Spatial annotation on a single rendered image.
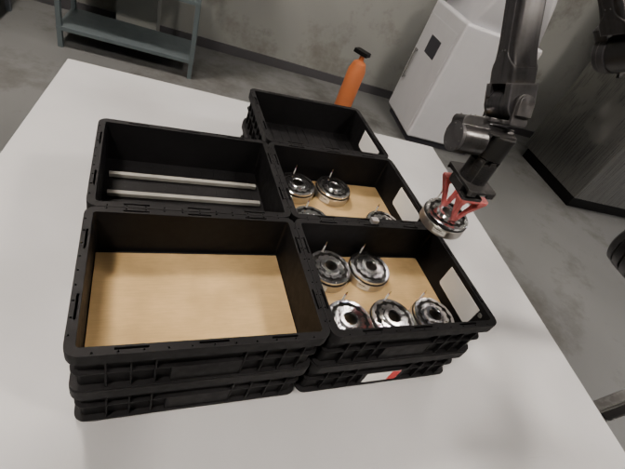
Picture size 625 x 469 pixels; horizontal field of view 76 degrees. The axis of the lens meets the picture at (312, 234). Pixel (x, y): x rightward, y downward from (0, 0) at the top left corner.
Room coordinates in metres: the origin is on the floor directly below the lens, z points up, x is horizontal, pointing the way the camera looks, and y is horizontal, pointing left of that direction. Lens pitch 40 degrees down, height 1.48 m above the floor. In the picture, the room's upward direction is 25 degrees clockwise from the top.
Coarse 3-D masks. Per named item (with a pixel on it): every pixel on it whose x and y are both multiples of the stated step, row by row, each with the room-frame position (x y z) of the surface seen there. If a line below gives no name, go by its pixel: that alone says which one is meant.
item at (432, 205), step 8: (432, 200) 0.81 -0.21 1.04; (440, 200) 0.82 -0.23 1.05; (432, 208) 0.78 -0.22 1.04; (432, 216) 0.75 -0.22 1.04; (440, 216) 0.76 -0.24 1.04; (464, 216) 0.80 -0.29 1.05; (440, 224) 0.74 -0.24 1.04; (448, 224) 0.75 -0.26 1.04; (456, 224) 0.76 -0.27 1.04; (464, 224) 0.77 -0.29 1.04
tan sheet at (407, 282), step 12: (396, 264) 0.81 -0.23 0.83; (408, 264) 0.83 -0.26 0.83; (396, 276) 0.77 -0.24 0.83; (408, 276) 0.79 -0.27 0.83; (420, 276) 0.81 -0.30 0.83; (348, 288) 0.66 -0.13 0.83; (384, 288) 0.71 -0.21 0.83; (396, 288) 0.73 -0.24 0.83; (408, 288) 0.75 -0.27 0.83; (420, 288) 0.76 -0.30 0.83; (336, 300) 0.61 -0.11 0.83; (348, 300) 0.63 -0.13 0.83; (360, 300) 0.64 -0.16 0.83; (372, 300) 0.66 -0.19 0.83; (396, 300) 0.69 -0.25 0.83; (408, 300) 0.71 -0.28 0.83
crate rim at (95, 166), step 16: (144, 128) 0.76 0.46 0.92; (160, 128) 0.78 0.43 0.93; (176, 128) 0.81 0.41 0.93; (96, 144) 0.63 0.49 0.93; (96, 160) 0.59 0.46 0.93; (272, 160) 0.86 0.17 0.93; (96, 176) 0.55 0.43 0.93; (96, 192) 0.51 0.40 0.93; (144, 208) 0.52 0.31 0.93; (160, 208) 0.54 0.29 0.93; (176, 208) 0.56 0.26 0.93; (192, 208) 0.58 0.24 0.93; (208, 208) 0.60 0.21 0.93; (224, 208) 0.62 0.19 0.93; (288, 208) 0.71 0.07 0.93
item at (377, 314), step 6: (384, 300) 0.64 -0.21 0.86; (390, 300) 0.65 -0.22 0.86; (372, 306) 0.61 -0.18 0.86; (378, 306) 0.62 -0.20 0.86; (384, 306) 0.62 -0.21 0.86; (390, 306) 0.63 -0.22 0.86; (396, 306) 0.64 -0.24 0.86; (402, 306) 0.65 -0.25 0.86; (372, 312) 0.59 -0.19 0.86; (378, 312) 0.60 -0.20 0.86; (402, 312) 0.63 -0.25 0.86; (408, 312) 0.64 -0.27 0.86; (372, 318) 0.58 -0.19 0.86; (378, 318) 0.58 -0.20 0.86; (408, 318) 0.62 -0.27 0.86; (378, 324) 0.57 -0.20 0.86; (384, 324) 0.57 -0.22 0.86; (408, 324) 0.60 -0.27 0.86; (414, 324) 0.61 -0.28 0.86
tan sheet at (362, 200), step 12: (360, 192) 1.06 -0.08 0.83; (372, 192) 1.09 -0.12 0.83; (312, 204) 0.90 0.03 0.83; (324, 204) 0.92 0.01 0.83; (348, 204) 0.97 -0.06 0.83; (360, 204) 1.00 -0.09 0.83; (372, 204) 1.03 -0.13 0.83; (384, 204) 1.06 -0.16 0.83; (348, 216) 0.92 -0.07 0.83; (360, 216) 0.94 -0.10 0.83
